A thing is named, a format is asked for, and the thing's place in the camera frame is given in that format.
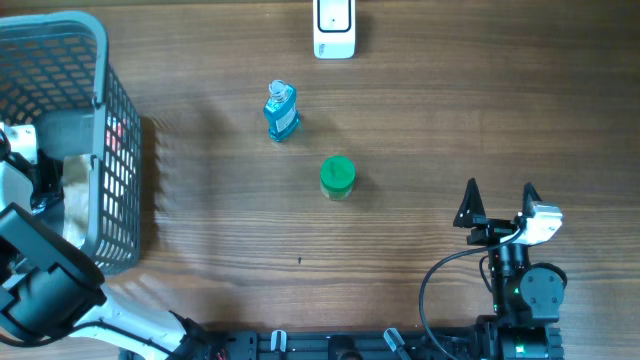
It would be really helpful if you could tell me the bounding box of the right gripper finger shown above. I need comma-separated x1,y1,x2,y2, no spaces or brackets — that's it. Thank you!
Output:
516,182,541,219
453,178,487,228

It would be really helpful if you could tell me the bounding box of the beige plastic pouch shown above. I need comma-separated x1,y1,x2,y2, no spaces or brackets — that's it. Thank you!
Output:
61,154,92,249

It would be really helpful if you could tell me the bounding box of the green lid jar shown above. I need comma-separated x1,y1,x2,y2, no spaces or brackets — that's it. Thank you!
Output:
320,155,356,200

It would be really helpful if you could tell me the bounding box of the blue mouthwash bottle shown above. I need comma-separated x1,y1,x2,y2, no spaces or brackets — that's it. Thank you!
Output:
263,80,300,142

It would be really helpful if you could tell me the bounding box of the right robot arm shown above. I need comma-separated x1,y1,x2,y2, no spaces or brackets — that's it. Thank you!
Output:
453,178,568,360

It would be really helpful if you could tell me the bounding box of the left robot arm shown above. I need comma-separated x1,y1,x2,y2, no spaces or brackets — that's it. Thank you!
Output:
1,202,216,359

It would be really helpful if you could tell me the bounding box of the white barcode scanner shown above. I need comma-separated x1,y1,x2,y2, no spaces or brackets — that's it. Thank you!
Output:
312,0,356,60

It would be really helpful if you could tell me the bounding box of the red tissue pack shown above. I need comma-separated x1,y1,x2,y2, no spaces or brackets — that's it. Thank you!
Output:
105,117,126,152

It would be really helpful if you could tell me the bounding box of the grey plastic shopping basket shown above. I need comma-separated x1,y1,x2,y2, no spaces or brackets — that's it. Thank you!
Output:
1,11,143,276

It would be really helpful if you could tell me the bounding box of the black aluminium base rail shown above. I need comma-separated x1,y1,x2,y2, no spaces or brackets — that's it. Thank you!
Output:
208,328,565,360

